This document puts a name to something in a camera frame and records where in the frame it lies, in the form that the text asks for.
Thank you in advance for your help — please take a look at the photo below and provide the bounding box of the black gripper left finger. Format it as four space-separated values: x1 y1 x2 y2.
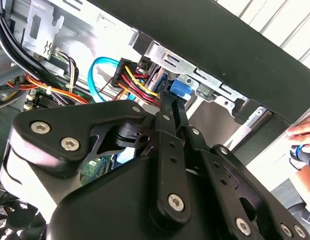
8 89 193 225

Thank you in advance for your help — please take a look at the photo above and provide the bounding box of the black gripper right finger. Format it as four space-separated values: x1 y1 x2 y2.
178 99 310 240

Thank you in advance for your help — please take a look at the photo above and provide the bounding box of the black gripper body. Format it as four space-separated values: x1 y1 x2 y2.
45 152 235 240

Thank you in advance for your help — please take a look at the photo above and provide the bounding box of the black tool with blue ring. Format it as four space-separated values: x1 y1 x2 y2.
289 143 310 172

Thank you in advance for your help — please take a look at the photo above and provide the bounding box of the hard disk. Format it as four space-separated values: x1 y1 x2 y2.
146 63 193 102

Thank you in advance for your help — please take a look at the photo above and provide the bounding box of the person's hand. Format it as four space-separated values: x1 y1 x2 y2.
286 116 310 149

